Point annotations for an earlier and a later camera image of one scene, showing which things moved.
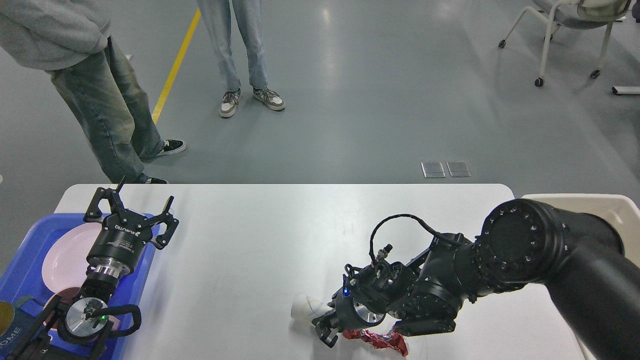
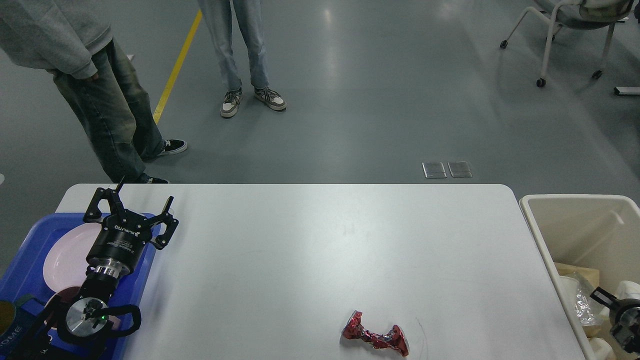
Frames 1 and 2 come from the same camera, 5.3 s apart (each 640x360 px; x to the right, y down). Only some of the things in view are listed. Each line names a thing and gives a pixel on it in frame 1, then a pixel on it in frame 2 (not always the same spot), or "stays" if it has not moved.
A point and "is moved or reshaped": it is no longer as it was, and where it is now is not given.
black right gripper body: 351,314 -> 624,324
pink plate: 65,265 stays
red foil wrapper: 392,340 stays
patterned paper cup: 304,306 is moved or reshaped
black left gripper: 122,240 stays
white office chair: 586,14 stays
